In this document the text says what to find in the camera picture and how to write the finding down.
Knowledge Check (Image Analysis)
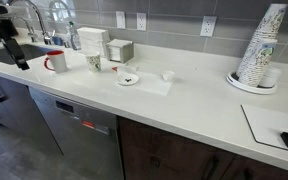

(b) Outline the blue sponge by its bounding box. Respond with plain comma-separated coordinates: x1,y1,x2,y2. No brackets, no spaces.
51,35,65,47

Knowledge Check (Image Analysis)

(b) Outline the short stack of paper cups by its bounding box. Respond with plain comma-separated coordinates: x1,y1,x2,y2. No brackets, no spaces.
239,38,278,88

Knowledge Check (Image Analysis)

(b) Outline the chrome kitchen faucet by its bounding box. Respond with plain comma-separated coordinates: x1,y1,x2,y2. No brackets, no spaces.
8,0,53,46

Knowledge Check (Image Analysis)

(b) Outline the white mug red handle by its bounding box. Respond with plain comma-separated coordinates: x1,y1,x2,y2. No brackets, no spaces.
43,49,68,74

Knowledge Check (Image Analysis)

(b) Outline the white light switch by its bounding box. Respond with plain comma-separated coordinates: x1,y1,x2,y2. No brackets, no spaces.
115,10,127,30

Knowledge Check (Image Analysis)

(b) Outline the white counter mat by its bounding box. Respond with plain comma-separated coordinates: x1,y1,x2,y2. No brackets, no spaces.
240,104,288,155

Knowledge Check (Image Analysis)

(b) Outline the stack of white lids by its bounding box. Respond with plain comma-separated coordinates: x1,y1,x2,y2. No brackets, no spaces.
259,66,282,89

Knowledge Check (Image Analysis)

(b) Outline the white wall outlet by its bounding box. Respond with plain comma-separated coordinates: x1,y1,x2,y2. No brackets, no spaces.
199,15,218,38
136,12,148,32

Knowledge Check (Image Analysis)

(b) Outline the white paper sheet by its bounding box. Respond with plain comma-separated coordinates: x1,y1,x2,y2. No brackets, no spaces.
130,69,174,97

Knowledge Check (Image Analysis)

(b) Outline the dark cabinet under sink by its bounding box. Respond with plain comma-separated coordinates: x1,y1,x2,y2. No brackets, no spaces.
0,71,64,156

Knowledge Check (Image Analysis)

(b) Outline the round white tray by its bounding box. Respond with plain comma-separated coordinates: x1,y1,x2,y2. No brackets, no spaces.
226,70,278,96

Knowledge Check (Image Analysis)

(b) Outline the patterned paper cup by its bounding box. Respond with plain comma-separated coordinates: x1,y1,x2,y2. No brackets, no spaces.
84,51,102,73

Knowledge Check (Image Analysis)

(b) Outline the small chrome tap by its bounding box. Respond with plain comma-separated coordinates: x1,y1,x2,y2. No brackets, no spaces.
19,18,39,43

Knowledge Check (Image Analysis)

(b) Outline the grey napkin holder box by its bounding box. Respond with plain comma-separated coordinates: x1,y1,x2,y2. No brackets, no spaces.
105,38,135,64

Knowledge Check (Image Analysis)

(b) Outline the clear plastic water bottle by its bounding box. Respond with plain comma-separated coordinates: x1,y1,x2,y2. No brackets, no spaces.
66,21,82,51

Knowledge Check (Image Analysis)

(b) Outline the dark wood cabinet with handles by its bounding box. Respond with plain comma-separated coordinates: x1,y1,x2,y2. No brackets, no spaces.
117,116,288,180

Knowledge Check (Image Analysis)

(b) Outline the tall stack of paper cups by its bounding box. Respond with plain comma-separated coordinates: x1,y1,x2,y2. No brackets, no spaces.
236,3,288,81

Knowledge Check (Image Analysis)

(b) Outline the stainless steel dishwasher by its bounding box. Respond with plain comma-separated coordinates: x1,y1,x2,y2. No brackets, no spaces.
28,86,125,180

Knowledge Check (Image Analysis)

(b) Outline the stack of white napkins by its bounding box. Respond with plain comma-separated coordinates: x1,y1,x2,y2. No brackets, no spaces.
76,27,111,58

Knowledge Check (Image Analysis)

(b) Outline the white saucer plate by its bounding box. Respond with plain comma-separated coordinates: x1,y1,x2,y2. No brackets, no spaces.
116,72,140,87

